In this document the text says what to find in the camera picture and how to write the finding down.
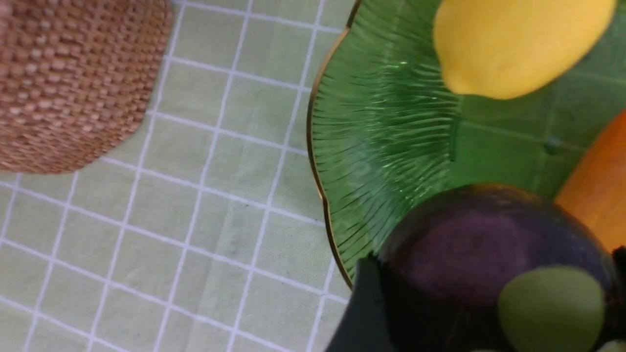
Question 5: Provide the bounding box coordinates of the orange mango toy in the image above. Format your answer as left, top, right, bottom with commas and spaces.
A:
555, 113, 626, 251

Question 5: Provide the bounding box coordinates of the green glass leaf plate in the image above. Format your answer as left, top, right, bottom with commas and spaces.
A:
307, 0, 626, 287

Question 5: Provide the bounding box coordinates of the woven wicker basket green lining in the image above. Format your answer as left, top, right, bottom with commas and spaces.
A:
0, 0, 174, 174

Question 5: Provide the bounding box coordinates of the dark purple mangosteen toy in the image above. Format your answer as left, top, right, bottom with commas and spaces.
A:
377, 184, 625, 352

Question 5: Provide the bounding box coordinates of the yellow lemon toy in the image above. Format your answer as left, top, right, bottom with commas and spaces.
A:
432, 0, 618, 100

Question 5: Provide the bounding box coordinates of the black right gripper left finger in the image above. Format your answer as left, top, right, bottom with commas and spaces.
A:
326, 257, 396, 352

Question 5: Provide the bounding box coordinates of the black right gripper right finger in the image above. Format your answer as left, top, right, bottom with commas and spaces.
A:
612, 247, 626, 313

